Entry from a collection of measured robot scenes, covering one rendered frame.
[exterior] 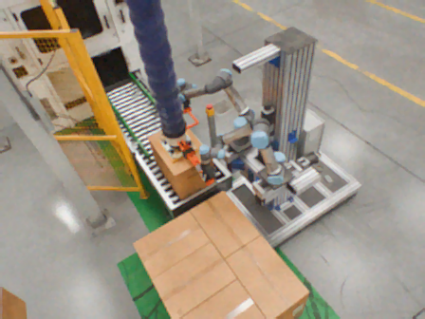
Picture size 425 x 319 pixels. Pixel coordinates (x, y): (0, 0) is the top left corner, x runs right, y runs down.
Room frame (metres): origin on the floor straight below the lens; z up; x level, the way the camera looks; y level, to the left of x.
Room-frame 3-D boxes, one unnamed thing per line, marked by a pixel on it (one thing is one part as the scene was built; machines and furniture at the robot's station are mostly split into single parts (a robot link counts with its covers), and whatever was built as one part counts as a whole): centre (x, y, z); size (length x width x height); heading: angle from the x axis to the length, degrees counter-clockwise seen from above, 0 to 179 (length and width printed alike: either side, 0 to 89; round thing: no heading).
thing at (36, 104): (2.21, 1.23, 1.62); 0.20 x 0.05 x 0.30; 25
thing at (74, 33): (2.53, 1.17, 1.05); 0.87 x 0.10 x 2.10; 77
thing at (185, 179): (2.24, 0.24, 0.75); 0.60 x 0.40 x 0.40; 24
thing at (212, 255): (1.19, 0.08, 0.34); 1.20 x 1.00 x 0.40; 25
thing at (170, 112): (2.24, 0.24, 1.68); 0.22 x 0.22 x 1.04
